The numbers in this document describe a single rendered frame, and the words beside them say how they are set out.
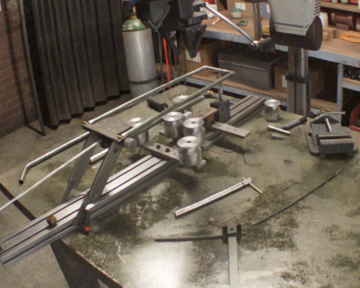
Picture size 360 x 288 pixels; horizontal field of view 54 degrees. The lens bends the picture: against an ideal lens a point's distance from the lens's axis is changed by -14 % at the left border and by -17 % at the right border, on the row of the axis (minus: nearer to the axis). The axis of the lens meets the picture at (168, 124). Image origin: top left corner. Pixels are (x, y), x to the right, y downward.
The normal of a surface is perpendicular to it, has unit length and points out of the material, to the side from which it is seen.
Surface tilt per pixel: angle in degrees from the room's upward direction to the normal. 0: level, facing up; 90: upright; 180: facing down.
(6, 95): 90
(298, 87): 90
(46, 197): 0
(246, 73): 90
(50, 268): 0
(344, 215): 0
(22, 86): 90
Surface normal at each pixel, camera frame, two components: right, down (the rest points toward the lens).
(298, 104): -0.61, 0.40
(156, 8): 0.73, 0.22
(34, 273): -0.11, -0.90
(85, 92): -0.11, 0.43
